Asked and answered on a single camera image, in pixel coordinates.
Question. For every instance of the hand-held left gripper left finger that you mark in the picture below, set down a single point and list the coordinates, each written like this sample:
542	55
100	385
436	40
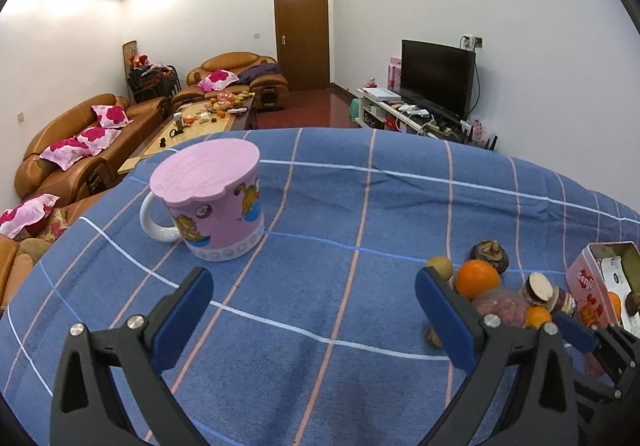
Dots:
182	321

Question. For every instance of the green bin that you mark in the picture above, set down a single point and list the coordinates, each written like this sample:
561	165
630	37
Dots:
356	111

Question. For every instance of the newspaper sheet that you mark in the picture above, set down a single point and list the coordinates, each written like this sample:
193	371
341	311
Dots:
617	271

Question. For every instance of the black television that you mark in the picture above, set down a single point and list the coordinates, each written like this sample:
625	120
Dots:
435	76

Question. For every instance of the blue checked cloth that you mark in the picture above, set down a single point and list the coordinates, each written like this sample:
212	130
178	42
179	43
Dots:
350	206

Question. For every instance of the large orange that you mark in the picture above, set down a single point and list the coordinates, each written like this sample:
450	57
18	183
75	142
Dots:
479	278

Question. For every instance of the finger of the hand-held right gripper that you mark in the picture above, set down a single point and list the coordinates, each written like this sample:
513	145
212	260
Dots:
575	332

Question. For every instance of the dark round fruit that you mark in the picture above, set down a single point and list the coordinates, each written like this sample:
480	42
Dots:
634	303

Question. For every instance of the white set-top box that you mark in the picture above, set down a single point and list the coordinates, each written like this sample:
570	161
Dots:
381	94

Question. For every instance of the wooden wall plaque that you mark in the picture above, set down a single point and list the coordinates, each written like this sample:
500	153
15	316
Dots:
130	53

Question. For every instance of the small orange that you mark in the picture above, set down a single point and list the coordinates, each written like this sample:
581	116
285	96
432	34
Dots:
537	318
615	307

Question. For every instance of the pink floral pillow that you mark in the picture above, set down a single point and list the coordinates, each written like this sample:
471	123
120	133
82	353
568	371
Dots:
217	80
65	153
112	116
97	137
25	213

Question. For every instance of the purple cloth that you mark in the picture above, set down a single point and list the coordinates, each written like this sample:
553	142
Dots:
260	74

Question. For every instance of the cut taro piece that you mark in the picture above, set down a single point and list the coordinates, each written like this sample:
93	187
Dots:
537	288

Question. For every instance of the purple passion fruit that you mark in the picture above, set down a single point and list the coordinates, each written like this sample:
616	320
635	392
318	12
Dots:
500	308

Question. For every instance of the brown leather armchair sofa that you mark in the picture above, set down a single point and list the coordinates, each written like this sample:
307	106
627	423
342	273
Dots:
235	61

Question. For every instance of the pink printed bag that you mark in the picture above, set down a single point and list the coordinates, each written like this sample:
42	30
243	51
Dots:
479	128

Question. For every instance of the wooden coffee table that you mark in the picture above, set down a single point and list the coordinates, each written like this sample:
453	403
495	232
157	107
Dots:
210	128

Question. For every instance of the black router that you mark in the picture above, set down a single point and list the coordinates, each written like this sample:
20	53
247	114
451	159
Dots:
472	136

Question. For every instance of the pink silicone mug lid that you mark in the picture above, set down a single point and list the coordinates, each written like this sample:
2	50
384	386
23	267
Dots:
205	168

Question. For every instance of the pink gift box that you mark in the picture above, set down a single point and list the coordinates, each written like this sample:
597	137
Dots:
394	76

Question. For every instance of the pink cartoon mug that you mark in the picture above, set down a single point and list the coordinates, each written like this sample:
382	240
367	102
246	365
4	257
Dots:
220	231

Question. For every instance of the white television stand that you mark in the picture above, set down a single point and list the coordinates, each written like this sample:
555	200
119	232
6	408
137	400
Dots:
380	112

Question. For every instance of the wall power socket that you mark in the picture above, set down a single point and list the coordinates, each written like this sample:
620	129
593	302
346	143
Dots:
471	42

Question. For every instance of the stacked black chairs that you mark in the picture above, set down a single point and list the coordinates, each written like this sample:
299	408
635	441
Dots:
150	83

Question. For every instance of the pink tin box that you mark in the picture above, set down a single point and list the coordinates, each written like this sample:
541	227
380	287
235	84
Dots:
592	286

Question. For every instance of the dark water chestnut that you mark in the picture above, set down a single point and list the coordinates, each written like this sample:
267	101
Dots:
492	253

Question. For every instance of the green-brown kiwi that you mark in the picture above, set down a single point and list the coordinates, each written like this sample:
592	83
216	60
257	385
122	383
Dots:
442	267

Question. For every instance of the brown wooden door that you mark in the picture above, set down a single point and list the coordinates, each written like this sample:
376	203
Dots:
302	36

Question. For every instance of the long brown leather sofa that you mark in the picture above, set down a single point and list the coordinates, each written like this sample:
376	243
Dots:
50	126

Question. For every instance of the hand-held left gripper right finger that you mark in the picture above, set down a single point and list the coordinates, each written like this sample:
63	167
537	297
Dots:
445	321

